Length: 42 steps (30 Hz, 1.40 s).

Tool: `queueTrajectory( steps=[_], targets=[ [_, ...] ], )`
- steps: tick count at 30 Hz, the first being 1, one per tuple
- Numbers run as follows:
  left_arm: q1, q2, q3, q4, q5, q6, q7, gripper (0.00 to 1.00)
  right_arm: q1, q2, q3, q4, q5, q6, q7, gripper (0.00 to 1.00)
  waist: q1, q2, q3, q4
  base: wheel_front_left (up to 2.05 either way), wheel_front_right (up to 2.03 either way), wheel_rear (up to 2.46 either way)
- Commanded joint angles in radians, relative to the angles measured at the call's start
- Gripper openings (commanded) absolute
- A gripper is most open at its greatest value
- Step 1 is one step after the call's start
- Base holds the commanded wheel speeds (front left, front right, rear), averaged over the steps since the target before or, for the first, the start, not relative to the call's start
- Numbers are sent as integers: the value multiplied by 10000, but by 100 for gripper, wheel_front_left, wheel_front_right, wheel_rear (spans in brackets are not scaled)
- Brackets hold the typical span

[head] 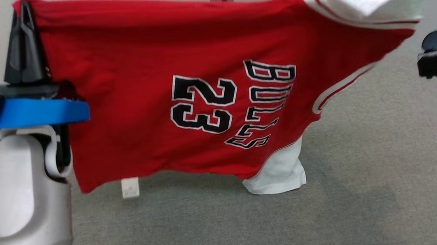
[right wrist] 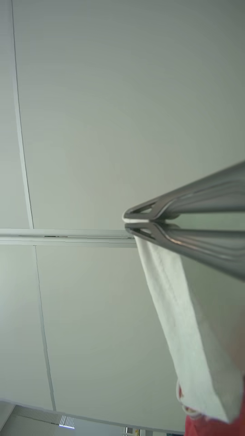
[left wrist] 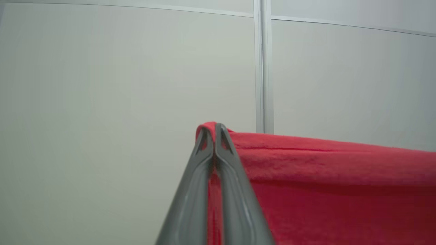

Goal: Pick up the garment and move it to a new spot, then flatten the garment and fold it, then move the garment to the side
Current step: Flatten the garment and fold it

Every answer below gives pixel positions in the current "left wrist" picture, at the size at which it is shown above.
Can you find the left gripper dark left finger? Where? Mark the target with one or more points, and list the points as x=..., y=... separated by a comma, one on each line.
x=190, y=204

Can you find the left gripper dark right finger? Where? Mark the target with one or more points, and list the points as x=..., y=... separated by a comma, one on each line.
x=242, y=211

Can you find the red Bulls basketball jersey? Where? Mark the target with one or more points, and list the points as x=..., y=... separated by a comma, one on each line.
x=340, y=187

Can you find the grey metal partition post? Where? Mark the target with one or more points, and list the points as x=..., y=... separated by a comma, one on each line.
x=267, y=68

